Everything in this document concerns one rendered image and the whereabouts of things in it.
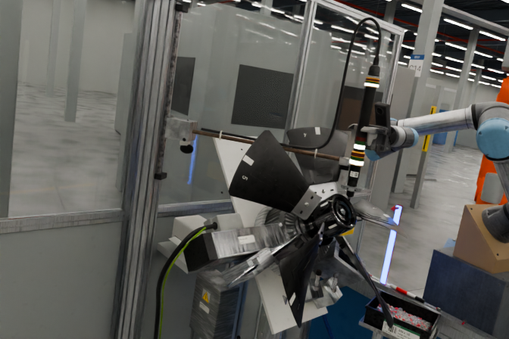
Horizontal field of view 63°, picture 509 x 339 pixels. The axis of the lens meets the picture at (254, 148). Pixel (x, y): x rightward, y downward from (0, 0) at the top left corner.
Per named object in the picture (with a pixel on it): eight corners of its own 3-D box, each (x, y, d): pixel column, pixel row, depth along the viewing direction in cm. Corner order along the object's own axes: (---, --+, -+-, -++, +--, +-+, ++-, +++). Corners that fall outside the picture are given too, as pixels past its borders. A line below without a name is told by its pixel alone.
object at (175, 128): (160, 138, 149) (163, 115, 148) (169, 137, 156) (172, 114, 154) (187, 144, 147) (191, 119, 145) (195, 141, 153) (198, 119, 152)
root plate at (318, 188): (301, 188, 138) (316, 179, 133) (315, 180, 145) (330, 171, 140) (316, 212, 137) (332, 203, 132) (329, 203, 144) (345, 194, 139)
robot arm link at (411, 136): (404, 152, 159) (423, 143, 154) (388, 151, 152) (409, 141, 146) (396, 133, 162) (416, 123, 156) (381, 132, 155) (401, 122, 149)
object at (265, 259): (257, 272, 117) (250, 259, 118) (270, 263, 122) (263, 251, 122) (263, 270, 116) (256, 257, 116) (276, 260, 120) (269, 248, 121)
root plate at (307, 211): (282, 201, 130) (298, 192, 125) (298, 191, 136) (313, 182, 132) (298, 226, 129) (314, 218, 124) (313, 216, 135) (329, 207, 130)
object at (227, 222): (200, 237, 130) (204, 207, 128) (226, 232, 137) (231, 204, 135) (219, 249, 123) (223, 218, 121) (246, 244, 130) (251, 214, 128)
